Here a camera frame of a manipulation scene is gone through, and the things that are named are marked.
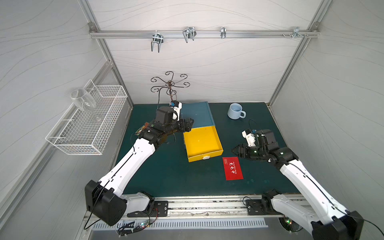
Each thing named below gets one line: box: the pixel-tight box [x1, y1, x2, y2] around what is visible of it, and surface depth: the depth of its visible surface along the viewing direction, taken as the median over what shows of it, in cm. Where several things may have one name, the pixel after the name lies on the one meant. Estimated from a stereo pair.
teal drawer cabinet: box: [178, 101, 219, 138], surface depth 88 cm
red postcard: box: [222, 156, 244, 181], surface depth 88 cm
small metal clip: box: [220, 26, 227, 39], surface depth 80 cm
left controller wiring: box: [117, 207, 159, 238], surface depth 70 cm
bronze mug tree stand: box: [150, 71, 191, 101], surface depth 90 cm
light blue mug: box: [227, 102, 247, 120], surface depth 113 cm
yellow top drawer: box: [183, 125, 224, 163], surface depth 82 cm
